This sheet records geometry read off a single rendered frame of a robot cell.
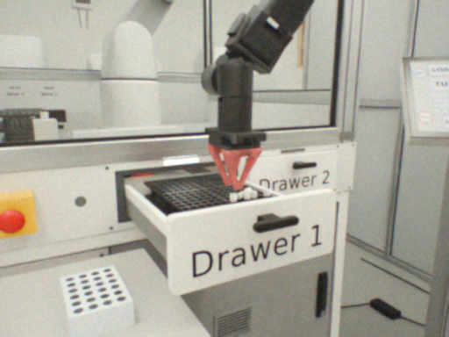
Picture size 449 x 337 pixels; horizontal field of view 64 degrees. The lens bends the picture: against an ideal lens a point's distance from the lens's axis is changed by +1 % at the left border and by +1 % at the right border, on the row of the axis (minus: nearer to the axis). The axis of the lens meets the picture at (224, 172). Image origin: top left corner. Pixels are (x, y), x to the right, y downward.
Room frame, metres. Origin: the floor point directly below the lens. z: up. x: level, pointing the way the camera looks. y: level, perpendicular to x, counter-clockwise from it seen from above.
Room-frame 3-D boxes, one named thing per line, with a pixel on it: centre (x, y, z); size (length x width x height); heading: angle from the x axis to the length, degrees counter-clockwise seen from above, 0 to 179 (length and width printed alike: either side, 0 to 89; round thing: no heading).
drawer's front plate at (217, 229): (0.51, -0.05, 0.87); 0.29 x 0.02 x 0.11; 119
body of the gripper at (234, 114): (0.59, -0.02, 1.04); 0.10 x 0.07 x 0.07; 29
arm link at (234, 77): (0.60, -0.02, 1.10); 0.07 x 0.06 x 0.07; 21
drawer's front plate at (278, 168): (0.92, -0.19, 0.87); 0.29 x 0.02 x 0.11; 119
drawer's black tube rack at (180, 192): (0.68, 0.04, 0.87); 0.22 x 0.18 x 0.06; 29
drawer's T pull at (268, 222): (0.48, -0.07, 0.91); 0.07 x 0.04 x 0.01; 119
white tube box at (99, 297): (0.49, 0.19, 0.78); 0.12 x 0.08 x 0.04; 29
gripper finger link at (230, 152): (0.59, -0.02, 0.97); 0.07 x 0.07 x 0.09; 29
